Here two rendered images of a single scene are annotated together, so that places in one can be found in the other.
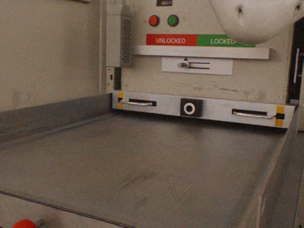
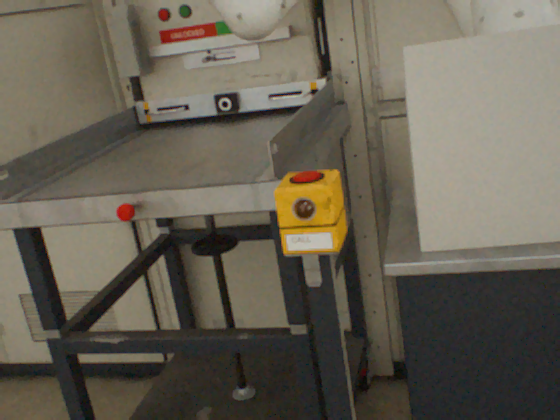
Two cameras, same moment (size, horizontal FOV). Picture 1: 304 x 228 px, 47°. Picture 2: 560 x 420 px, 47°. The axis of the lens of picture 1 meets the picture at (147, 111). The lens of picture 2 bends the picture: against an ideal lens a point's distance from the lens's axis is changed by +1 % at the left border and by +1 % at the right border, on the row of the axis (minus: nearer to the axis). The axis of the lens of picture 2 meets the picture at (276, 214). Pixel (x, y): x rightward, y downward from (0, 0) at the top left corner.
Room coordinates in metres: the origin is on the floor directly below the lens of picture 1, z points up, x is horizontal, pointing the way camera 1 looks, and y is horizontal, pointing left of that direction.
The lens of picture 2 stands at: (-0.74, 0.06, 1.14)
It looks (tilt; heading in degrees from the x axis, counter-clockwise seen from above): 18 degrees down; 351
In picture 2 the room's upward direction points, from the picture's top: 9 degrees counter-clockwise
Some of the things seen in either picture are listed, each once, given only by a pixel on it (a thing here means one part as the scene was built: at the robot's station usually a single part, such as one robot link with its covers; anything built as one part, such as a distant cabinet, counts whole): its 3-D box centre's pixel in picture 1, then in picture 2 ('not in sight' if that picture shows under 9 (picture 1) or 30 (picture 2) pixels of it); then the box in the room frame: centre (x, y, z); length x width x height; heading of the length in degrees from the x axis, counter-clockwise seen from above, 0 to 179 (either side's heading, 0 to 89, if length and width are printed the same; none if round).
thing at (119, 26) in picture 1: (120, 36); (131, 40); (1.03, 0.09, 1.09); 0.08 x 0.05 x 0.17; 155
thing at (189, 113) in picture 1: (190, 107); (226, 103); (0.98, -0.12, 0.90); 0.06 x 0.03 x 0.05; 65
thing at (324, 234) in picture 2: not in sight; (311, 211); (0.10, -0.12, 0.85); 0.08 x 0.08 x 0.10; 65
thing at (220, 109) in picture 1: (195, 106); (230, 100); (1.02, -0.14, 0.89); 0.54 x 0.05 x 0.06; 65
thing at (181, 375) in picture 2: not in sight; (224, 295); (0.75, -0.01, 0.46); 0.64 x 0.58 x 0.66; 155
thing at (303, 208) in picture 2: not in sight; (303, 210); (0.06, -0.10, 0.87); 0.03 x 0.01 x 0.03; 65
